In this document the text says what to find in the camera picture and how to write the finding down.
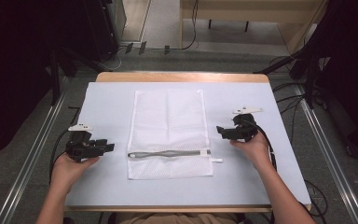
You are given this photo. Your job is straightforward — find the light wooden bench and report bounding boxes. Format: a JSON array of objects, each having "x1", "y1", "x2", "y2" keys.
[{"x1": 180, "y1": 0, "x2": 328, "y2": 54}]

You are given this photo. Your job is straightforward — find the black curtain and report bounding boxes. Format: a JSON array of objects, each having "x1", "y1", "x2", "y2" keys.
[
  {"x1": 0, "y1": 0, "x2": 90, "y2": 166},
  {"x1": 304, "y1": 0, "x2": 358, "y2": 161}
]

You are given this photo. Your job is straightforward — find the black stand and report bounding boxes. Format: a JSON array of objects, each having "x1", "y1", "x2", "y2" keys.
[
  {"x1": 253, "y1": 46, "x2": 324, "y2": 110},
  {"x1": 48, "y1": 46, "x2": 106, "y2": 106}
]

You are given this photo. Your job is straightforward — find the wooden table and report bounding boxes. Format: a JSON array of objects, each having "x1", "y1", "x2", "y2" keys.
[{"x1": 63, "y1": 71, "x2": 312, "y2": 215}]

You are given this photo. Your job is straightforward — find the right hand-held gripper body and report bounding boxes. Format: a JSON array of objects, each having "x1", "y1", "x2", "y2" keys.
[{"x1": 228, "y1": 106, "x2": 265, "y2": 143}]

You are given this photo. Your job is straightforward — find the person's left hand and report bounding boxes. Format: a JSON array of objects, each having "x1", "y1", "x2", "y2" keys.
[{"x1": 49, "y1": 152, "x2": 101, "y2": 190}]

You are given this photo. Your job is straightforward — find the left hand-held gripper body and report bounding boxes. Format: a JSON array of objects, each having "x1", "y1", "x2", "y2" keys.
[{"x1": 64, "y1": 122, "x2": 107, "y2": 163}]

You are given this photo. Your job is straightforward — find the white floor cable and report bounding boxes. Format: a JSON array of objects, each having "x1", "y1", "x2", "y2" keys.
[{"x1": 101, "y1": 46, "x2": 129, "y2": 71}]

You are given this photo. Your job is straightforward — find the black cabinet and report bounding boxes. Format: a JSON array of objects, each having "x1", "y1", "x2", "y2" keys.
[{"x1": 82, "y1": 0, "x2": 128, "y2": 63}]

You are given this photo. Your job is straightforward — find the hand-held gripper black cable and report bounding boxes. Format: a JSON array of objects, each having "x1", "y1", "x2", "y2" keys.
[
  {"x1": 48, "y1": 128, "x2": 71, "y2": 185},
  {"x1": 244, "y1": 119, "x2": 278, "y2": 172}
]

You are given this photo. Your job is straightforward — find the metal floor rail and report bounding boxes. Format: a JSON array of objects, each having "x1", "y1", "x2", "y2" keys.
[
  {"x1": 293, "y1": 83, "x2": 358, "y2": 224},
  {"x1": 0, "y1": 77, "x2": 72, "y2": 224}
]

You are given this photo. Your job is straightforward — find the light blue table mat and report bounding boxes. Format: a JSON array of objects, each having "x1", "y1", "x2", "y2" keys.
[{"x1": 64, "y1": 81, "x2": 312, "y2": 208}]

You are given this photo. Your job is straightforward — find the bundle of black floor cables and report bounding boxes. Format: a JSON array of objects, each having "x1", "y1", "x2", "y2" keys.
[{"x1": 268, "y1": 55, "x2": 329, "y2": 224}]

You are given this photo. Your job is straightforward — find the left hand-held gripper black cable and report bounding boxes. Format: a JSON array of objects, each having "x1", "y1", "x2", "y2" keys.
[{"x1": 48, "y1": 128, "x2": 71, "y2": 185}]

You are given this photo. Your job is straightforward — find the white mesh laundry bag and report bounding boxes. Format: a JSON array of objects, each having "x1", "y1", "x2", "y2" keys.
[{"x1": 126, "y1": 89, "x2": 224, "y2": 181}]

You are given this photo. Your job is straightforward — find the hanging black cable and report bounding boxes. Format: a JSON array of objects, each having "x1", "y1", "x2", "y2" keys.
[{"x1": 180, "y1": 0, "x2": 200, "y2": 51}]

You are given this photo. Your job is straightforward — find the person's right hand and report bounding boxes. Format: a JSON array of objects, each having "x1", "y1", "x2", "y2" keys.
[{"x1": 229, "y1": 131, "x2": 274, "y2": 172}]

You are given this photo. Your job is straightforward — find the right hand-held gripper black cable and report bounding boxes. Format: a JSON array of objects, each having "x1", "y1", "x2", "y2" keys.
[{"x1": 244, "y1": 119, "x2": 278, "y2": 172}]

